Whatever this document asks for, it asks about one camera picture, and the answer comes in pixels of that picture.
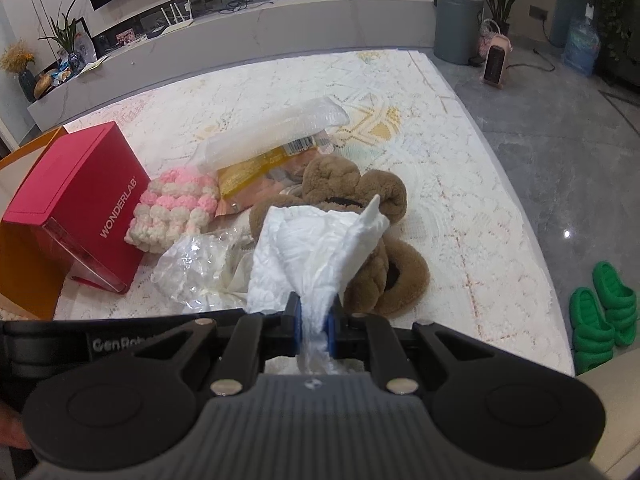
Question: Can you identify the blue water bottle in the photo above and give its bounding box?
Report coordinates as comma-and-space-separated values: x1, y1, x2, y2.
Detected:
562, 16, 601, 77

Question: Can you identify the clear plastic bag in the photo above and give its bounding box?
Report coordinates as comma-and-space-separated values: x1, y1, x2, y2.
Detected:
151, 225, 266, 317

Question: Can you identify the pink white knitted hat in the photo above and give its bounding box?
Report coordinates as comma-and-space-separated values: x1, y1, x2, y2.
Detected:
125, 169, 221, 255

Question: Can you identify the grey standing appliance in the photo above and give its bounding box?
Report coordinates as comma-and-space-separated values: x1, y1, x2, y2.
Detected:
549, 0, 597, 48

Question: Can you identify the leafy green plant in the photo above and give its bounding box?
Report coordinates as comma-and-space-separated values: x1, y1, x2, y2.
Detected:
592, 0, 640, 61

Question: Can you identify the orange snack packet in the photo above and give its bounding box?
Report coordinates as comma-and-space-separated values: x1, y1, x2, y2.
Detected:
216, 132, 335, 217

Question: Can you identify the white cloth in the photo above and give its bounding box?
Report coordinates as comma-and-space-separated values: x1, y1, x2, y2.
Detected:
246, 194, 391, 376

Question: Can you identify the white router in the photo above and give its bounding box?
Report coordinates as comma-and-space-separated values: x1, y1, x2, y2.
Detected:
159, 2, 196, 28

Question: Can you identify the orchid in blue vase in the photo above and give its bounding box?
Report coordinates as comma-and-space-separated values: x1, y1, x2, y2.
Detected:
39, 0, 93, 73

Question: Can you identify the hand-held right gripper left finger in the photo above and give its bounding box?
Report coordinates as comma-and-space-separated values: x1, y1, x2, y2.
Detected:
131, 291, 305, 397

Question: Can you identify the red box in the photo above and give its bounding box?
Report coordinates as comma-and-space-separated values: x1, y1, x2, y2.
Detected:
1, 121, 152, 295

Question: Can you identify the green slipper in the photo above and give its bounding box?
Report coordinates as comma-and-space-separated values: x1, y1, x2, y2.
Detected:
570, 286, 616, 375
592, 261, 638, 347

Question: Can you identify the yellow dried flowers vase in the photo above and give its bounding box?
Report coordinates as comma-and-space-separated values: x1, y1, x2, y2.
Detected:
0, 40, 38, 103

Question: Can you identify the bubble wrap sheet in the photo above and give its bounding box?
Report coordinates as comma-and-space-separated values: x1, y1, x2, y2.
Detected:
192, 96, 350, 173

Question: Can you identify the pink space heater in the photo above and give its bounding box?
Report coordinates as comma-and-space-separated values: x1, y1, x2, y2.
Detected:
481, 45, 515, 92

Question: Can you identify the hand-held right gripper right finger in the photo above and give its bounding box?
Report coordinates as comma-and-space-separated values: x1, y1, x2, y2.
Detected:
325, 305, 483, 394

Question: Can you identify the grey trash bin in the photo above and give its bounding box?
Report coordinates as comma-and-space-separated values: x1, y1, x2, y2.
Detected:
432, 0, 485, 65

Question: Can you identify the grey stone tv console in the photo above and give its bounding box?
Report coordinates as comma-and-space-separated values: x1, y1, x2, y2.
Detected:
27, 0, 441, 133

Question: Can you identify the white lace tablecloth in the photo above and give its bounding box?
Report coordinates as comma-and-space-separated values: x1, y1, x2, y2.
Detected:
50, 50, 576, 376

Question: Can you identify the brown plush slipper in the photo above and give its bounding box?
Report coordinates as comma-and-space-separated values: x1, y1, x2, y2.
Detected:
249, 156, 408, 248
336, 232, 432, 319

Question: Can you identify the beige sofa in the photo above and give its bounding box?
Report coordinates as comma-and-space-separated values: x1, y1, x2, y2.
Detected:
575, 347, 640, 480

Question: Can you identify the orange box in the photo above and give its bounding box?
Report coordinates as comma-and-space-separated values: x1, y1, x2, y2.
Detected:
0, 126, 71, 321

